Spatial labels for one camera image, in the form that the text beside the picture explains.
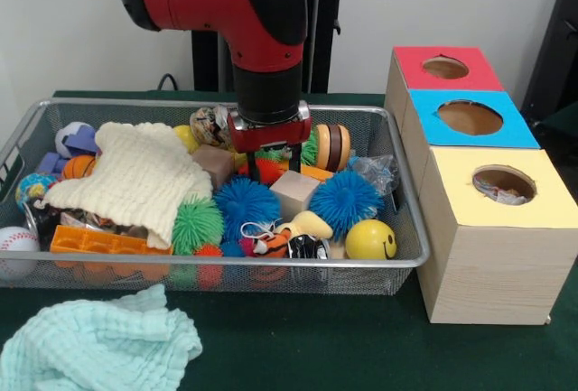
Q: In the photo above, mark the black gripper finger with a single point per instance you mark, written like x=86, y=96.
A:
x=295, y=158
x=253, y=165

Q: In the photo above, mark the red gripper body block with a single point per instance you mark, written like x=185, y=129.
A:
x=271, y=136

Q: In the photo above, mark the cream knitted cloth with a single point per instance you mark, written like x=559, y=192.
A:
x=135, y=174

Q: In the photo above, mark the multicoloured frayed cloth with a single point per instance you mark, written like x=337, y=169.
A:
x=499, y=192

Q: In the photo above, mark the light blue muslin cloth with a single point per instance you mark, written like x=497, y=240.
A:
x=90, y=346

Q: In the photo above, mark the wooden box with three holes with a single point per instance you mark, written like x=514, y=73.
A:
x=496, y=273

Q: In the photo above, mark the light wooden cube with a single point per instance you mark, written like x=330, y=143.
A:
x=295, y=192

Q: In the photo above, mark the blue spiky ball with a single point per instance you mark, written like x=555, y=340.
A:
x=345, y=199
x=246, y=203

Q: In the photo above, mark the tan foam block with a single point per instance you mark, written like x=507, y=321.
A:
x=210, y=165

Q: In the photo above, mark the plain yellow ball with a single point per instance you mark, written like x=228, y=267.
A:
x=185, y=136

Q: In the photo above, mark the green spiky ball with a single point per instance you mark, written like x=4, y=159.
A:
x=198, y=224

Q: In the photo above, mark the tiger plush toy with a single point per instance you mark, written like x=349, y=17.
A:
x=271, y=244

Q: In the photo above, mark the yellow smiley ball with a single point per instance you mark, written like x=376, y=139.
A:
x=371, y=239

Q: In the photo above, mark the orange plastic tray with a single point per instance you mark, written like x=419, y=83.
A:
x=90, y=246

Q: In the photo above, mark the white baseball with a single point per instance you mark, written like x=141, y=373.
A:
x=18, y=246

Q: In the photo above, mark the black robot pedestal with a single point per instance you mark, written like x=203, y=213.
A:
x=325, y=25

